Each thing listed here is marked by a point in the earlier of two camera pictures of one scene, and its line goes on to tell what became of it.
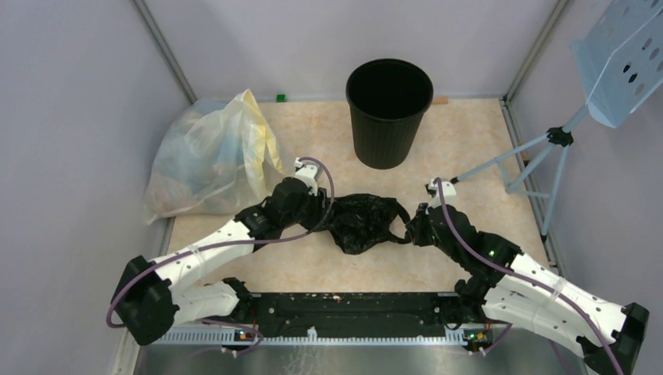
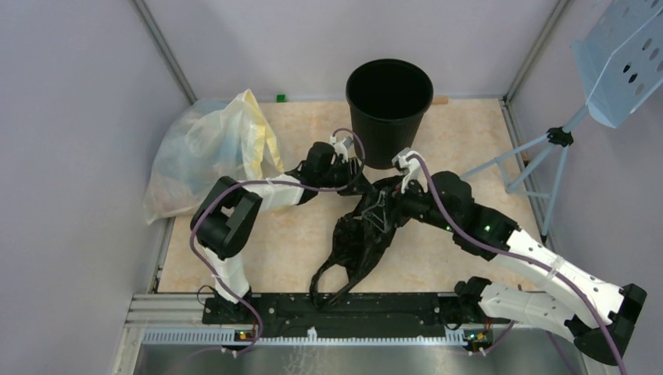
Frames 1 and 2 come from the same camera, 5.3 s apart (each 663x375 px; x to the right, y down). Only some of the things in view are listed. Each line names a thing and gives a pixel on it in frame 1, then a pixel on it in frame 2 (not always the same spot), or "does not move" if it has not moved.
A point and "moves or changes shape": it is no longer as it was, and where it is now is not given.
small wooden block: (440, 100) does not move
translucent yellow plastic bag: (215, 157) does not move
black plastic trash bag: (360, 223) moves or changes shape
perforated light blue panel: (621, 58) does not move
